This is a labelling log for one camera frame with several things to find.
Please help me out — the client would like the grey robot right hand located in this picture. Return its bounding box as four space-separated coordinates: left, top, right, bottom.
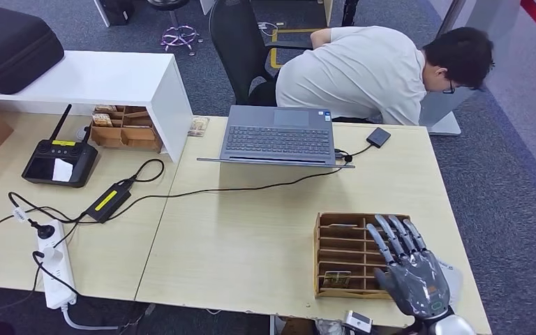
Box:
366 213 452 321

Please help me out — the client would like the stack of patterned cards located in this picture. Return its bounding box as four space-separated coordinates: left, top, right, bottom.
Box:
187 116 210 138

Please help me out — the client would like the white card reader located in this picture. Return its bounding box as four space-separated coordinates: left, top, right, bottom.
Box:
436 258 464 306

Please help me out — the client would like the slotted wooden card organizer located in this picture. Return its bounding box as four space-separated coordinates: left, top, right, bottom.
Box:
314 212 412 300

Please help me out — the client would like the person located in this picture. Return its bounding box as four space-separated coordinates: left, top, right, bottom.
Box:
248 25 496 126

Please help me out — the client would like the white crumpled object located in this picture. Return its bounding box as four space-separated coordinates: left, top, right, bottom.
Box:
315 320 345 335

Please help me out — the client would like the small brown box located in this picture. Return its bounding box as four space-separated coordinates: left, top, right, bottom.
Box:
279 318 315 335

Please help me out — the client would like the small black square drive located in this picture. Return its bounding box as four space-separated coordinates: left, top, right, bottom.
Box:
366 127 392 149

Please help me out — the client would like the grey kiosk stand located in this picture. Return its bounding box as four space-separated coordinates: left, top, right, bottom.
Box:
418 0 523 136

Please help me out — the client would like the grey laptop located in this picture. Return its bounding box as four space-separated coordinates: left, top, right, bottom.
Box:
196 105 356 169

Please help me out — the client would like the beige wooden panel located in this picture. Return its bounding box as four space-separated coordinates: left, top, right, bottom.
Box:
316 0 334 27

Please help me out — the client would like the black office chair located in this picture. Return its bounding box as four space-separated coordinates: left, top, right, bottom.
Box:
209 0 315 106

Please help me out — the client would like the black power adapter yellow label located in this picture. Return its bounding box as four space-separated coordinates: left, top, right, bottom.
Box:
84 180 134 224

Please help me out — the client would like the brown compartment desk organizer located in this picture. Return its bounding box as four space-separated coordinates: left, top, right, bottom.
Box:
89 105 163 154

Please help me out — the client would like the white power strip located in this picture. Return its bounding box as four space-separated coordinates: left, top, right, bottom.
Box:
36 220 77 310

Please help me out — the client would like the black remote controller with antenna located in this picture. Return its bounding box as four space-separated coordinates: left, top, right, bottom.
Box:
21 103 98 188

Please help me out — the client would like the white plug-in charger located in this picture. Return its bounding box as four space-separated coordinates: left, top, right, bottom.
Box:
40 245 64 262

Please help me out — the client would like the black stool with chrome base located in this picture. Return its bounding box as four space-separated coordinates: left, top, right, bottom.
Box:
147 0 204 57

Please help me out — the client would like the white paper note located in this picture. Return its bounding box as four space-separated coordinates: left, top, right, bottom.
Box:
52 158 74 183

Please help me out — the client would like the white desk shelf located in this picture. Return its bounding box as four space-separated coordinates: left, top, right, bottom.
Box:
0 50 194 163

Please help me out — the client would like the black carrying case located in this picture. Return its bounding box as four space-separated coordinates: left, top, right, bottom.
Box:
0 3 66 97

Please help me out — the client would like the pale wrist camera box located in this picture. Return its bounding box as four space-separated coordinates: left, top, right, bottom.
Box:
344 310 373 335

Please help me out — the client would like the black drive cable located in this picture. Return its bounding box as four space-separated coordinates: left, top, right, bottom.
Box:
334 144 373 163

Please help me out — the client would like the long black laptop power cable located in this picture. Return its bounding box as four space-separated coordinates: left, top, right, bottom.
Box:
106 167 344 222

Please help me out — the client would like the chrome stanchion post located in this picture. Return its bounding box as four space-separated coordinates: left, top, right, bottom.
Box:
436 0 468 38

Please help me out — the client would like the looped black adapter cable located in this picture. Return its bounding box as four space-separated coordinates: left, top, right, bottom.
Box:
119 158 166 186

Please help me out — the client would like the white loose cable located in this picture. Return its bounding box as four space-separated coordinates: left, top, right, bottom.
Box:
258 20 281 38

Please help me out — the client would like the white power strip cord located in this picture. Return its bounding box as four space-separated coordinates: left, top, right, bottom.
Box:
59 301 151 332

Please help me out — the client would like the black charger cable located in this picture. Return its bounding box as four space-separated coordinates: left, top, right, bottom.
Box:
0 249 81 310

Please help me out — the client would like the black mains cord with plug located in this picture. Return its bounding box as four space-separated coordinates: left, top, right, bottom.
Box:
8 191 89 240

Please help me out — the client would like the black cabinet with white frame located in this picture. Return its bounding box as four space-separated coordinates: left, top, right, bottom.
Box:
93 0 135 27

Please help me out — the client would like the thin black cable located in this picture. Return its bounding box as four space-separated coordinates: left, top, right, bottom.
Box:
0 210 87 253

